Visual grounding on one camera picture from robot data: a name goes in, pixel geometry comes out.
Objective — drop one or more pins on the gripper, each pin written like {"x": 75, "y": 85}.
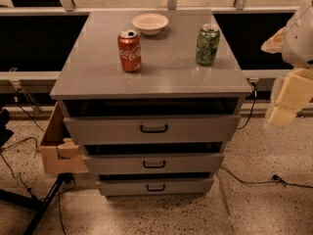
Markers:
{"x": 299, "y": 43}

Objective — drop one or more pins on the grey bottom drawer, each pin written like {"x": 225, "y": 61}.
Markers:
{"x": 154, "y": 187}

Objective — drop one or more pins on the grey drawer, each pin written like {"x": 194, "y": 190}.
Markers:
{"x": 154, "y": 187}
{"x": 154, "y": 163}
{"x": 144, "y": 130}

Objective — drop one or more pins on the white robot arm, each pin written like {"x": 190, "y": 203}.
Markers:
{"x": 295, "y": 42}

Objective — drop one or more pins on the grey middle drawer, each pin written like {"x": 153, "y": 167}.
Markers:
{"x": 154, "y": 163}

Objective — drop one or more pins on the grey top drawer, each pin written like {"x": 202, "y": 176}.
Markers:
{"x": 144, "y": 130}

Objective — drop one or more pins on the grey drawer cabinet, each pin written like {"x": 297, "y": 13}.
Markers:
{"x": 170, "y": 83}

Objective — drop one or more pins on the green soda can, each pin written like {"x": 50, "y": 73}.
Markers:
{"x": 207, "y": 44}

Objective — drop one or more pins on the white paper bowl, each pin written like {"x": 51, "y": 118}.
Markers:
{"x": 150, "y": 23}

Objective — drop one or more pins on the red cola can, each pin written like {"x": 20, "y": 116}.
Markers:
{"x": 129, "y": 50}

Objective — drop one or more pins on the wooden side box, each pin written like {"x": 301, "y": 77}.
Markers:
{"x": 59, "y": 153}

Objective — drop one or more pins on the black tripod stand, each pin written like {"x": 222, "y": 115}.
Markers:
{"x": 39, "y": 206}

